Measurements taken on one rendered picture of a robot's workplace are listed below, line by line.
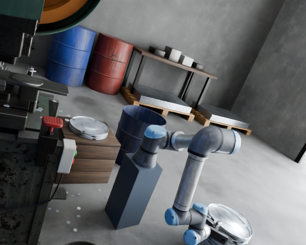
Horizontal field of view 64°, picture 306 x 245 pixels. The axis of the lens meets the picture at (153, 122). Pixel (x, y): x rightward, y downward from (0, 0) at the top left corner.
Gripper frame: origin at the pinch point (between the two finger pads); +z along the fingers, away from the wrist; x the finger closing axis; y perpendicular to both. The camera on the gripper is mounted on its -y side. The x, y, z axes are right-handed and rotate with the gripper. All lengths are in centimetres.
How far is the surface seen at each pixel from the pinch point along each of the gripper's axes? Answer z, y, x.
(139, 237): -19, 33, 34
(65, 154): -83, 49, -17
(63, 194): -58, 69, 23
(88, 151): -33, 91, 7
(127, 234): -25, 38, 35
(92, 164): -26, 89, 17
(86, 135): -35, 97, -2
